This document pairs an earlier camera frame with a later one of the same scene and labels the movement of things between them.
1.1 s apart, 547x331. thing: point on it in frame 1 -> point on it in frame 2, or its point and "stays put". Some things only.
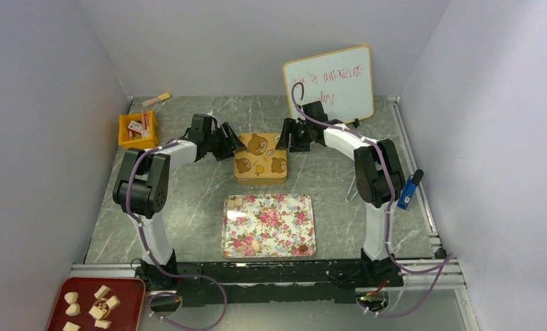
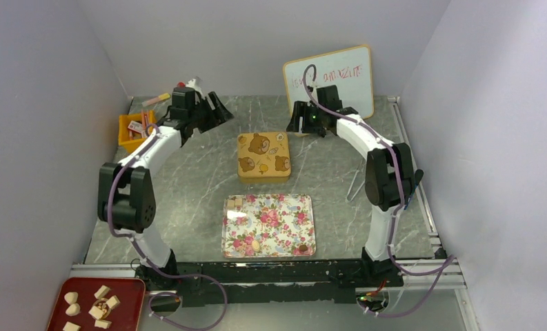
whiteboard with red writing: (341, 81) stays put
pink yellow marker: (163, 96) stays put
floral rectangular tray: (268, 225) stays put
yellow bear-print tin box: (260, 158) stays put
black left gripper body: (214, 139) -> (195, 116)
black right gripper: (293, 135) -> (303, 118)
